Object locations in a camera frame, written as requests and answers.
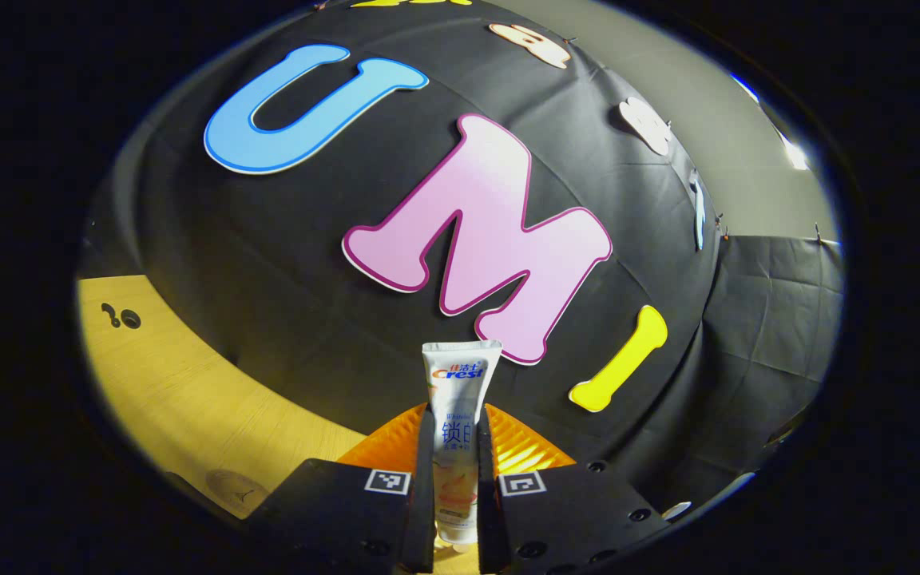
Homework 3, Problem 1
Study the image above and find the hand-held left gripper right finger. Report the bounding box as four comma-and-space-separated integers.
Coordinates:
476, 403, 672, 575

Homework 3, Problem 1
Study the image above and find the white toothpaste tube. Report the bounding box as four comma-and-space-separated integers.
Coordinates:
422, 340, 503, 553

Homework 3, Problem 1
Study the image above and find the black backdrop cloth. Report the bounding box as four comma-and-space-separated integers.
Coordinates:
81, 0, 844, 520

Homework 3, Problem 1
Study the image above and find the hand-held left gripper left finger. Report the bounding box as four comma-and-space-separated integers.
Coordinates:
256, 403, 437, 575

